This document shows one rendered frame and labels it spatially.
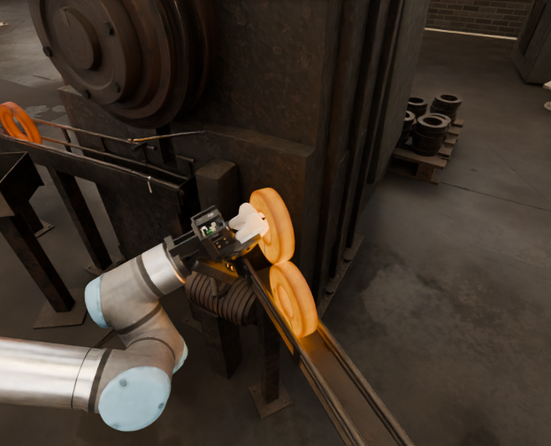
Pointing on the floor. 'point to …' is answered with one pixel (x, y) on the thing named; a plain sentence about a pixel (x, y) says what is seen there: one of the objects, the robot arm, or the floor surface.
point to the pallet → (427, 136)
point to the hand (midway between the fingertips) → (270, 219)
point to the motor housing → (222, 319)
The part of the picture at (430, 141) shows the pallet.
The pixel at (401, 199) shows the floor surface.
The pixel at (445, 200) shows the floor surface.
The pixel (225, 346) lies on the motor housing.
